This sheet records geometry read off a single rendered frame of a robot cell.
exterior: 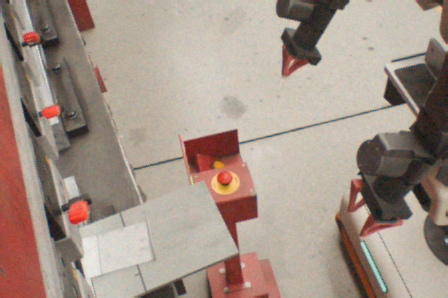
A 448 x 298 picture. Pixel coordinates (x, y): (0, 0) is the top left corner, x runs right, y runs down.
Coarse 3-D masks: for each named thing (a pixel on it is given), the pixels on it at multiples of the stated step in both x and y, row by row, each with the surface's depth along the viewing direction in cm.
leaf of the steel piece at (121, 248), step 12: (132, 228) 97; (144, 228) 97; (108, 240) 96; (120, 240) 96; (132, 240) 95; (144, 240) 95; (108, 252) 94; (120, 252) 94; (132, 252) 94; (144, 252) 93; (108, 264) 93; (120, 264) 92; (132, 264) 92
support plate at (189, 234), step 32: (192, 192) 101; (96, 224) 98; (128, 224) 98; (160, 224) 97; (192, 224) 97; (224, 224) 96; (160, 256) 93; (192, 256) 92; (224, 256) 92; (96, 288) 90; (128, 288) 89
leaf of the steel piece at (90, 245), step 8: (88, 240) 96; (96, 240) 96; (88, 248) 95; (96, 248) 95; (88, 256) 94; (96, 256) 94; (88, 264) 93; (96, 264) 93; (88, 272) 92; (96, 272) 92
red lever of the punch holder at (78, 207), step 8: (72, 200) 70; (80, 200) 70; (88, 200) 70; (64, 208) 70; (72, 208) 65; (80, 208) 63; (88, 208) 67; (72, 216) 62; (80, 216) 62; (88, 216) 64
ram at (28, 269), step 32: (0, 64) 67; (0, 96) 59; (0, 128) 53; (0, 160) 48; (32, 160) 64; (0, 192) 44; (0, 224) 40; (32, 224) 51; (0, 256) 38; (32, 256) 47; (0, 288) 35; (32, 288) 43
